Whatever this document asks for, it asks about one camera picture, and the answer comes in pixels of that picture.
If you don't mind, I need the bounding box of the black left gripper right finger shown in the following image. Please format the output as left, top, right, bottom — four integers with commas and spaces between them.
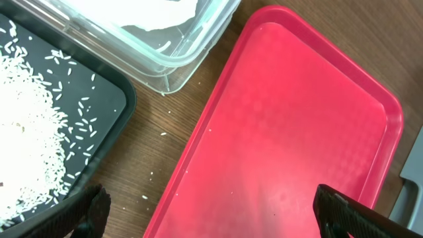
313, 184, 422, 238

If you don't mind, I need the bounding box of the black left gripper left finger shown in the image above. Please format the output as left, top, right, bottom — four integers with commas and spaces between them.
22, 184, 111, 238

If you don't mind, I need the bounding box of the black waste tray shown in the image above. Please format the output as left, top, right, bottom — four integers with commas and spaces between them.
1, 1, 136, 237

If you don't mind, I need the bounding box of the white rice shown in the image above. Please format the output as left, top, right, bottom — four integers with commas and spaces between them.
0, 19, 100, 229

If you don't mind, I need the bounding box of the red serving tray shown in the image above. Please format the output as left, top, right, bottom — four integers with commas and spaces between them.
145, 5, 404, 238

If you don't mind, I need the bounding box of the clear plastic bin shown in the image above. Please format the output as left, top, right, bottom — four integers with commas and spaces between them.
14, 0, 240, 95

